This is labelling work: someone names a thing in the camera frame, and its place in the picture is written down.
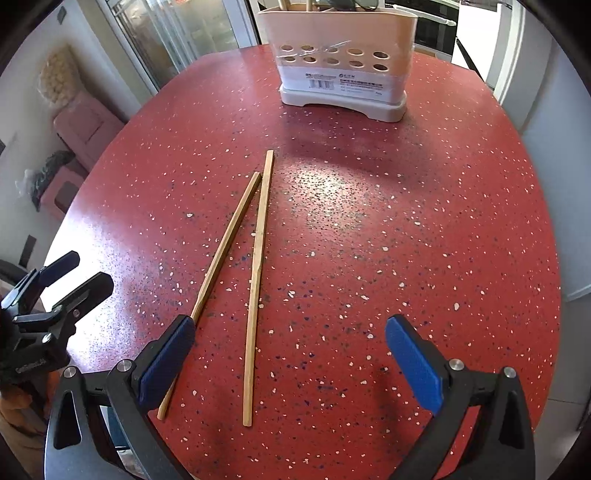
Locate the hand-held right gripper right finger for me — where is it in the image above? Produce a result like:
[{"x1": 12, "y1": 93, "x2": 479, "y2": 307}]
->
[{"x1": 385, "y1": 315, "x2": 536, "y2": 480}]

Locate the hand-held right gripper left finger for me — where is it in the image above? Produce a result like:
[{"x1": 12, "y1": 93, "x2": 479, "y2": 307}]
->
[{"x1": 44, "y1": 315, "x2": 197, "y2": 480}]

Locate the clear bag of white puffs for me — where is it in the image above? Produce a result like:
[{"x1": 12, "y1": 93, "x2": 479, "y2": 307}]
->
[{"x1": 38, "y1": 43, "x2": 78, "y2": 110}]

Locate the beige perforated utensil holder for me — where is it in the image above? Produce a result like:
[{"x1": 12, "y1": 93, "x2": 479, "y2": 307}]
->
[{"x1": 256, "y1": 8, "x2": 419, "y2": 123}]

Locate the person's orange clothing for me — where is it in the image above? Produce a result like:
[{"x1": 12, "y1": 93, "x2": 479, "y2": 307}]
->
[{"x1": 0, "y1": 382, "x2": 52, "y2": 462}]

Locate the dark crumpled cloth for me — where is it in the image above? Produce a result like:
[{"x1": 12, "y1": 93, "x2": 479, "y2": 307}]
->
[{"x1": 16, "y1": 149, "x2": 75, "y2": 209}]

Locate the plain bamboo chopstick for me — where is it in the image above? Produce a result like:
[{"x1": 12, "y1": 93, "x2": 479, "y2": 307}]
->
[
  {"x1": 157, "y1": 172, "x2": 262, "y2": 421},
  {"x1": 242, "y1": 150, "x2": 275, "y2": 427}
]

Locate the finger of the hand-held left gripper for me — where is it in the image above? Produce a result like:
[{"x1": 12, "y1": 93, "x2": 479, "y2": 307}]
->
[
  {"x1": 0, "y1": 250, "x2": 81, "y2": 324},
  {"x1": 13, "y1": 272, "x2": 115, "y2": 343}
]

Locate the sliding glass door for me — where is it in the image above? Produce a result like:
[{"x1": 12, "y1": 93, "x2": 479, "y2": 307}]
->
[{"x1": 98, "y1": 0, "x2": 259, "y2": 95}]

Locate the pink stool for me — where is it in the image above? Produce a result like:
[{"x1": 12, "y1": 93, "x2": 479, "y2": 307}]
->
[
  {"x1": 52, "y1": 91, "x2": 126, "y2": 172},
  {"x1": 41, "y1": 165, "x2": 89, "y2": 219}
]

